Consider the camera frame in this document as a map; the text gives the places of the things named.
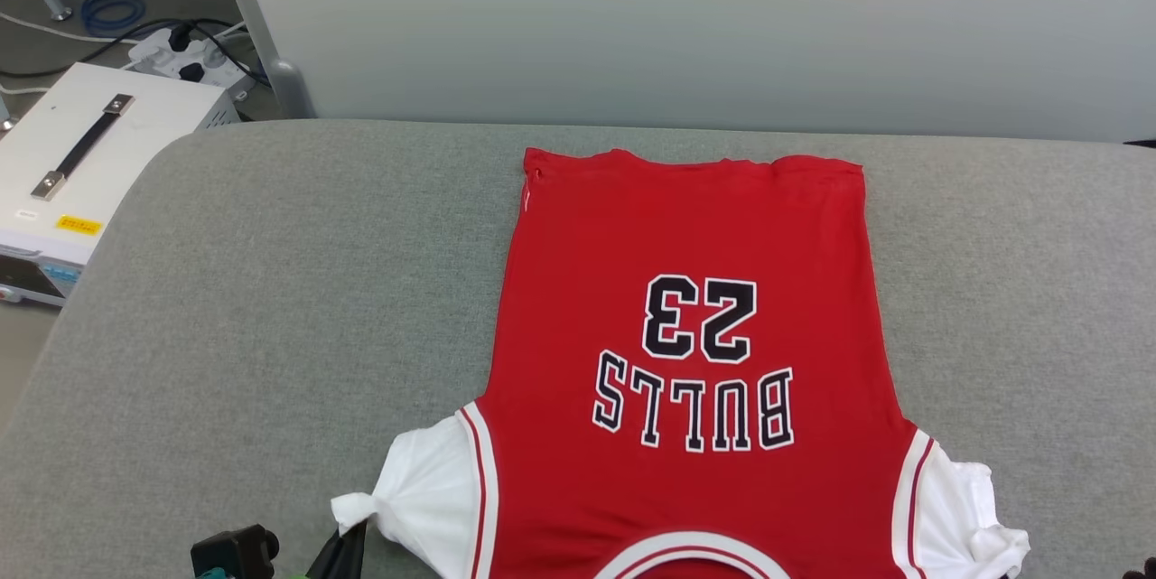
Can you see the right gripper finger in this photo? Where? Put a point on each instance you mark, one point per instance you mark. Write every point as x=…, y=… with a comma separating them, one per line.
x=1142, y=570

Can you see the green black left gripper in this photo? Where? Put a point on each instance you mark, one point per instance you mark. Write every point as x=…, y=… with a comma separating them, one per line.
x=293, y=574

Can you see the red basketball jersey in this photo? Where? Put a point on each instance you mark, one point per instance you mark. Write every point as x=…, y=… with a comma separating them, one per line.
x=686, y=227

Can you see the white box device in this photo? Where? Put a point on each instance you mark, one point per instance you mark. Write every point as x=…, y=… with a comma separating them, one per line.
x=135, y=163

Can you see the black power plug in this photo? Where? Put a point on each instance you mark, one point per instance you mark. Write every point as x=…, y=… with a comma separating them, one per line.
x=191, y=71
x=180, y=37

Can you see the white power strip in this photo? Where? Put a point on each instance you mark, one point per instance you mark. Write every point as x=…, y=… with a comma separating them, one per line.
x=144, y=55

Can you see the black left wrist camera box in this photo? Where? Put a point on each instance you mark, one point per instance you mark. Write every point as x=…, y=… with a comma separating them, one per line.
x=235, y=552

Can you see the thick grey metal post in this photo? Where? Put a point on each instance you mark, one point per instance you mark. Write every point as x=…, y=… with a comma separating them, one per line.
x=250, y=19

